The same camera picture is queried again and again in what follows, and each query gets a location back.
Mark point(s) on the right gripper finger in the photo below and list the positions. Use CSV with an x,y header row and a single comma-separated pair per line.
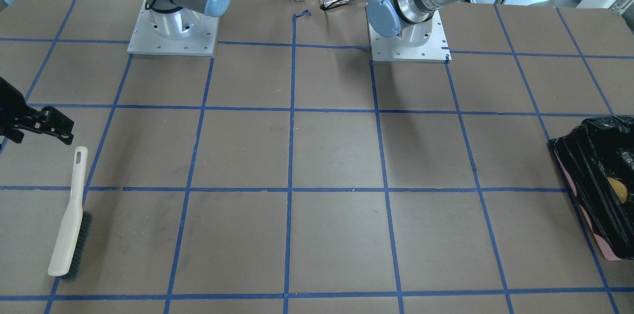
x,y
57,124

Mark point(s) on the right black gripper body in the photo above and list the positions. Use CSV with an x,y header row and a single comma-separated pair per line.
x,y
11,106

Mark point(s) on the white hand brush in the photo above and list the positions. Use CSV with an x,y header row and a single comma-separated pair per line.
x,y
74,228

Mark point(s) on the brown toy potato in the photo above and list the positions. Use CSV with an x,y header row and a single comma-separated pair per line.
x,y
619,188

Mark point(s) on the black lined trash bin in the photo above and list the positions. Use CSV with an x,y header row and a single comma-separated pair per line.
x,y
598,148

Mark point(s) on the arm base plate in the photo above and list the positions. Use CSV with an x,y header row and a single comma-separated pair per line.
x,y
180,33
424,42

